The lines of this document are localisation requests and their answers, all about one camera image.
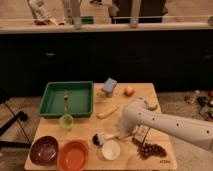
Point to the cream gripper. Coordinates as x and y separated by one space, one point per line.
125 129

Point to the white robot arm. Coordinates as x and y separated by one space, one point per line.
196 132

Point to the green plastic tray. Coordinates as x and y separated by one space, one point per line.
75 98

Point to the brown chocolate box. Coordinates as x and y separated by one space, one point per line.
139 134

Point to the small white bowl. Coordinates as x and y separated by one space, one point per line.
111 150

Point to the wooden table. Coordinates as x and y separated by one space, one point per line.
85 128

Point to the yellow banana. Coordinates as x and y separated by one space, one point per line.
107 113

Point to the bunch of red grapes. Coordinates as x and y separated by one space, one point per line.
147 150

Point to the orange fruit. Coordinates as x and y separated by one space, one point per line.
129 91

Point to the blue sponge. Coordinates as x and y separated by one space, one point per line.
109 86

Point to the orange bowl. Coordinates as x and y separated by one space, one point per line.
73 156

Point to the small green cup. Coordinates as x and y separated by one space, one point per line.
66 122

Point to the metal fork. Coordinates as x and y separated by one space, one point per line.
66 96

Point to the purple bowl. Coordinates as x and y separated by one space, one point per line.
44 151

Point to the black tripod stand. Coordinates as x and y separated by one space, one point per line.
19 117

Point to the green container on counter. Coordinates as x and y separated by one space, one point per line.
87 20

